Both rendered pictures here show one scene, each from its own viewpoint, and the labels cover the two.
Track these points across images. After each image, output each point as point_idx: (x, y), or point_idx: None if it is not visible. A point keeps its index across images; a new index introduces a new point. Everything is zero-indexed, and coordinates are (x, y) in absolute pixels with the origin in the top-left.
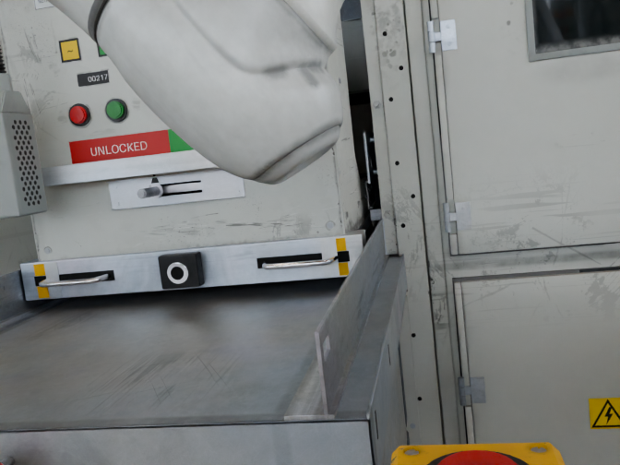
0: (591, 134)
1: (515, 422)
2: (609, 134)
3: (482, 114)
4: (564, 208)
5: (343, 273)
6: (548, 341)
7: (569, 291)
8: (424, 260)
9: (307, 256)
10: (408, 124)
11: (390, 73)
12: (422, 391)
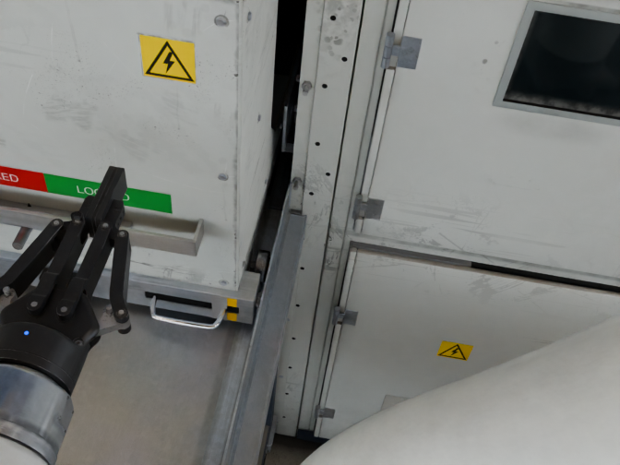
0: (529, 181)
1: (375, 339)
2: (546, 185)
3: (423, 137)
4: (475, 227)
5: (231, 319)
6: (423, 304)
7: (455, 280)
8: (327, 222)
9: (196, 301)
10: (339, 113)
11: (330, 61)
12: (301, 302)
